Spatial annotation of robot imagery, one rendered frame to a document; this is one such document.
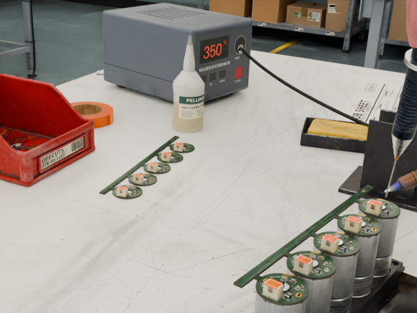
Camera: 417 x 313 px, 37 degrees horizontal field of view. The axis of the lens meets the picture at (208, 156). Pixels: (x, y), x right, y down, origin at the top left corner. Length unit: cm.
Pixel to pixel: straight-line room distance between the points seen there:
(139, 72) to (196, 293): 42
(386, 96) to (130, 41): 34
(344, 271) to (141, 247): 16
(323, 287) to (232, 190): 23
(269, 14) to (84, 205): 431
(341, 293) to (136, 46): 49
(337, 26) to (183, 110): 399
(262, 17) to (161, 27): 407
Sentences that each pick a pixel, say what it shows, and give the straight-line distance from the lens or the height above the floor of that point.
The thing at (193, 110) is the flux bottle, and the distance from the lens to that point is 66.
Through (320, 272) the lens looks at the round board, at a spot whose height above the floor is 81.
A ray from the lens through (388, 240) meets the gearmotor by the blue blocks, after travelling 40.
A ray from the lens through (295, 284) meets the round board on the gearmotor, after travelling 31.
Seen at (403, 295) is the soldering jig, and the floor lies 76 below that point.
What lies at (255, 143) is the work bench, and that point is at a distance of 65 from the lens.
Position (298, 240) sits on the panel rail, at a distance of 35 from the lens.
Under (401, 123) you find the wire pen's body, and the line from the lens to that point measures 31.
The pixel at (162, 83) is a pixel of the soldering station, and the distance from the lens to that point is 75.
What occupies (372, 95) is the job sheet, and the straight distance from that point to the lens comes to 85.
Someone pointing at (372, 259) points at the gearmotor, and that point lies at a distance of 38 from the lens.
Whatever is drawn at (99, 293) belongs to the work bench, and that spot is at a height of 75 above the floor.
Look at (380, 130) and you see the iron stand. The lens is 54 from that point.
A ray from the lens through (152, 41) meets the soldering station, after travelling 75.
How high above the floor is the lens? 98
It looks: 23 degrees down
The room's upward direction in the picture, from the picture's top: 3 degrees clockwise
